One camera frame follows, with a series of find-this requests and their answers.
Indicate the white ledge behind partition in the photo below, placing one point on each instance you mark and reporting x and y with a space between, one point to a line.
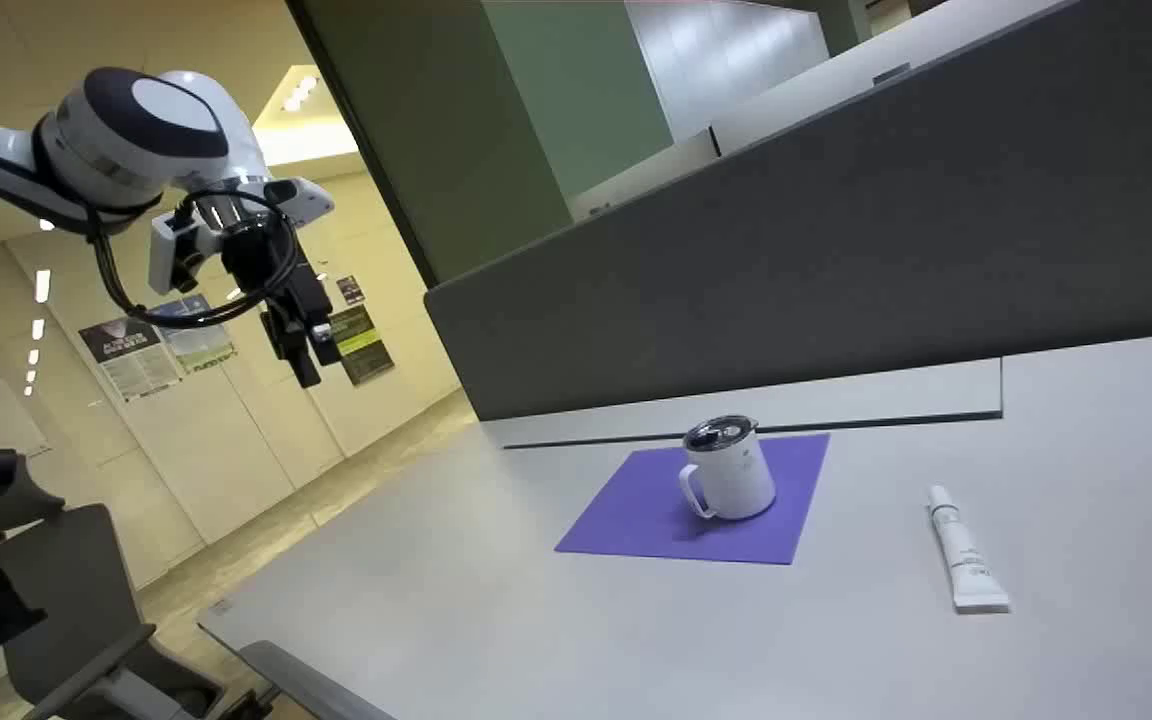
803 92

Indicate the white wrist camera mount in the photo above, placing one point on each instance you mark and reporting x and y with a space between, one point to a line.
177 248

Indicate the purple mat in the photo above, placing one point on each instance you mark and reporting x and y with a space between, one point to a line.
629 512

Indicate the square ceiling light panel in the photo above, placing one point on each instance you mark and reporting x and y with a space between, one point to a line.
302 122

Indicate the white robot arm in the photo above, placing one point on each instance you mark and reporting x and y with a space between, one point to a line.
123 133

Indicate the short strip ceiling light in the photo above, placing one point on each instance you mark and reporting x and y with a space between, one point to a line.
41 284

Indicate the white tube with green band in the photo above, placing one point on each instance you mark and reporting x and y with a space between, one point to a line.
960 552

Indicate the blue wall poster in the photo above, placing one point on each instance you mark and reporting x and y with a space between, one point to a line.
202 351

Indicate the poster with black header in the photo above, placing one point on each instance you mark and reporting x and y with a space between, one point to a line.
128 363

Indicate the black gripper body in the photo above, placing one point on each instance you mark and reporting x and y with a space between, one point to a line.
257 260

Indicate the clear chrome-rimmed mug lid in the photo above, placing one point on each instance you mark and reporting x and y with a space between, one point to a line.
702 440

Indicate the grey chair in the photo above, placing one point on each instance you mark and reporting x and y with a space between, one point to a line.
71 602

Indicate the small dark wall picture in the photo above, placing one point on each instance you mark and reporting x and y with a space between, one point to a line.
350 289

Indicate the grey desk partition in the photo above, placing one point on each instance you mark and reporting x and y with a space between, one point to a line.
868 266

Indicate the dark green wall poster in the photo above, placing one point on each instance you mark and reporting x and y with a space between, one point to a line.
360 351

